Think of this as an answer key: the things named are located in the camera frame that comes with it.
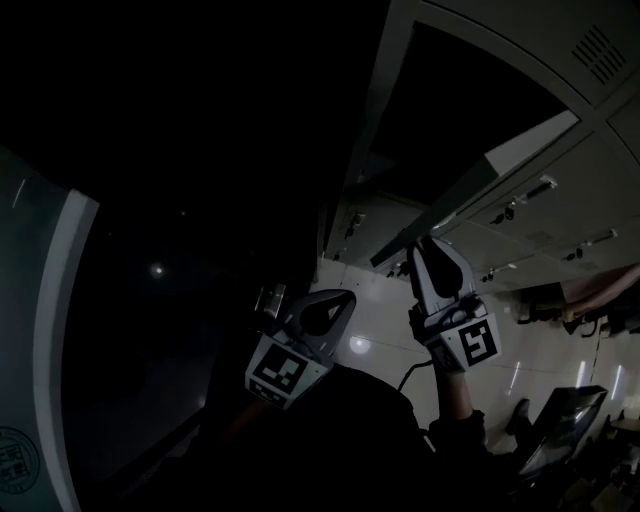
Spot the black office chair base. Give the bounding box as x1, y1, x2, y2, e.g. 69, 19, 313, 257
517, 298, 604, 337

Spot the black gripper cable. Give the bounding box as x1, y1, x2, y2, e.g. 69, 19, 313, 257
396, 358, 437, 396

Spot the grey metal locker bank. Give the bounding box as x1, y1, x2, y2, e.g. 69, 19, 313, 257
319, 0, 640, 301

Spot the grey locker door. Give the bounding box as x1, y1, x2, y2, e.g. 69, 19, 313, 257
368, 109, 582, 270

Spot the dark framed monitor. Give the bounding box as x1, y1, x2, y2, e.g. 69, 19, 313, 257
517, 384, 609, 482

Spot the person's left forearm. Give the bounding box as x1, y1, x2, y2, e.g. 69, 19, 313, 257
219, 395, 281, 441

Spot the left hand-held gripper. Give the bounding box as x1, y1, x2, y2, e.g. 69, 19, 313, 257
244, 288, 358, 413

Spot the white door frame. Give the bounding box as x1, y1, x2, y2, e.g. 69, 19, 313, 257
33, 187, 102, 512

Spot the round printed sticker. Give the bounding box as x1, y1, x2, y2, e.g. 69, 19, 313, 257
0, 424, 42, 497

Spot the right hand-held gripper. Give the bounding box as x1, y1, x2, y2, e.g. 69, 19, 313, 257
406, 236, 503, 375

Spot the person's right forearm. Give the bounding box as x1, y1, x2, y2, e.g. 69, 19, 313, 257
430, 370, 489, 452

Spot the person's dark clothing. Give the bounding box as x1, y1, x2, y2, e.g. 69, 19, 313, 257
179, 359, 506, 512

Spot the metal door handle plate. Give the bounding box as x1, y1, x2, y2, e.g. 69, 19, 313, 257
253, 283, 288, 320

